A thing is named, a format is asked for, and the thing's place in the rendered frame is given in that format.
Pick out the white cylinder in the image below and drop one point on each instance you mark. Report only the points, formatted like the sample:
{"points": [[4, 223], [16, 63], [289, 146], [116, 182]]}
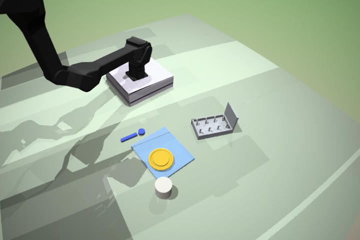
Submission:
{"points": [[163, 187]]}

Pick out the light blue flat square mat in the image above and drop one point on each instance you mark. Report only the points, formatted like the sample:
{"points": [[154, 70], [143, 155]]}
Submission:
{"points": [[163, 139]]}

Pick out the grey dish rack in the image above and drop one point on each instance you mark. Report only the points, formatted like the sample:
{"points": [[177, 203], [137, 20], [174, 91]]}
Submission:
{"points": [[215, 125]]}

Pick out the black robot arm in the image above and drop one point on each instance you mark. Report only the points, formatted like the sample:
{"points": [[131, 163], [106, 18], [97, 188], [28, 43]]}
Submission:
{"points": [[29, 16]]}

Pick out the yellow round plate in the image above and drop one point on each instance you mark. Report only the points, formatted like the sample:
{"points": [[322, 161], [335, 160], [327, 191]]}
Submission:
{"points": [[161, 159]]}

